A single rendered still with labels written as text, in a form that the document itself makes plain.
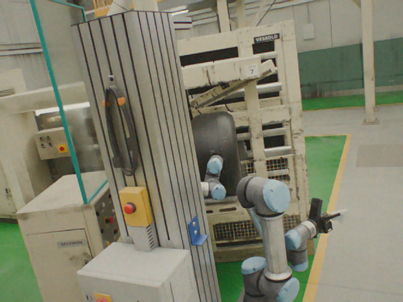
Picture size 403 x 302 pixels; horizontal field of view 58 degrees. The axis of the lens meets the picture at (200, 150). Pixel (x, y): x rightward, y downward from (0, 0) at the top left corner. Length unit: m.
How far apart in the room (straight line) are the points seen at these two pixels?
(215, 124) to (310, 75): 9.29
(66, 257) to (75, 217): 0.23
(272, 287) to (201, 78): 1.56
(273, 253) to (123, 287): 0.61
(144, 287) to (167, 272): 0.08
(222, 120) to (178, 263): 1.29
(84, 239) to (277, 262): 0.94
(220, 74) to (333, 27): 8.97
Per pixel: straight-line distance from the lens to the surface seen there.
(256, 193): 1.42
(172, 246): 1.33
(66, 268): 2.05
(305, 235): 1.66
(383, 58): 11.34
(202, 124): 2.34
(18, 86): 5.69
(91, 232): 1.90
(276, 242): 1.50
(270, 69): 2.76
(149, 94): 1.17
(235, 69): 2.61
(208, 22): 12.36
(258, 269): 1.67
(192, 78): 2.63
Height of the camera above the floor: 1.88
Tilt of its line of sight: 15 degrees down
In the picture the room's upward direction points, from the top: 10 degrees counter-clockwise
